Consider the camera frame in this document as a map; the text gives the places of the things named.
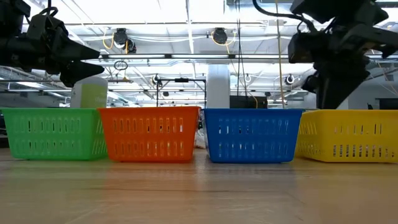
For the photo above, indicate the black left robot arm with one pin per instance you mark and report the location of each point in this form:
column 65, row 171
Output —
column 9, row 49

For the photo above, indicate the black monitor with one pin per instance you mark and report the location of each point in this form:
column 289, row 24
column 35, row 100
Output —
column 245, row 102

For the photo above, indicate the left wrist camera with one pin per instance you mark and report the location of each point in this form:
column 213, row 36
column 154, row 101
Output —
column 43, row 24

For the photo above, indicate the blue plastic basket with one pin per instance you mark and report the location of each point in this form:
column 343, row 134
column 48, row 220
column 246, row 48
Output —
column 252, row 135

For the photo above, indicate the white green wipes canister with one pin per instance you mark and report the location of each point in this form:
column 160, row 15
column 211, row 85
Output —
column 90, row 95

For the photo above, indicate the green plastic basket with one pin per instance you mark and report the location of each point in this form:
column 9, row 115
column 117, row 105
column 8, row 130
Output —
column 56, row 133

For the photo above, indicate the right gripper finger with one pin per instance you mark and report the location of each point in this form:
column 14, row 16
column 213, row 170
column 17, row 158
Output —
column 319, row 93
column 337, row 93

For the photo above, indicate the white square column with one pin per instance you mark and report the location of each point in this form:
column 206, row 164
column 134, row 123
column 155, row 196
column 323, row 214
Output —
column 217, row 87

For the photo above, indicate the yellow plastic basket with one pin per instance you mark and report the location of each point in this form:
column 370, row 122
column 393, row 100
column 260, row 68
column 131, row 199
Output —
column 348, row 135

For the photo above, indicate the black background rig stand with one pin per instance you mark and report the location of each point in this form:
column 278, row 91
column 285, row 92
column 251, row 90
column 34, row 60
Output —
column 182, row 80

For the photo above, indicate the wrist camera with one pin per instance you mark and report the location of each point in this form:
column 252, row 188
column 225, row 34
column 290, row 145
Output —
column 300, row 48
column 43, row 24

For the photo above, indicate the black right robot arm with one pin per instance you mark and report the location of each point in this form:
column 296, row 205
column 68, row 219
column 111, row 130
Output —
column 326, row 9

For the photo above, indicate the orange plastic basket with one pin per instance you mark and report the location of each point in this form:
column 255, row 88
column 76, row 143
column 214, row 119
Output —
column 149, row 133

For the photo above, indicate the dark wall screen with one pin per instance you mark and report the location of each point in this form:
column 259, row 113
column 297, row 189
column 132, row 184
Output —
column 387, row 104

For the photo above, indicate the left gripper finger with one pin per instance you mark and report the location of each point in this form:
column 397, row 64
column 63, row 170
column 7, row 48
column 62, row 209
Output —
column 77, row 72
column 76, row 51

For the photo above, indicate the long ceiling light bar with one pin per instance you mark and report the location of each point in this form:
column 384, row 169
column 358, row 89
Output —
column 199, row 56

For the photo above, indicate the bagged white cotton pads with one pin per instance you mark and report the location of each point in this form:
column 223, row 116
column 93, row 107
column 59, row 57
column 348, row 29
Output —
column 200, row 140

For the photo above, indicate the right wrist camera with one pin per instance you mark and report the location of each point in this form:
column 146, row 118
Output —
column 300, row 48

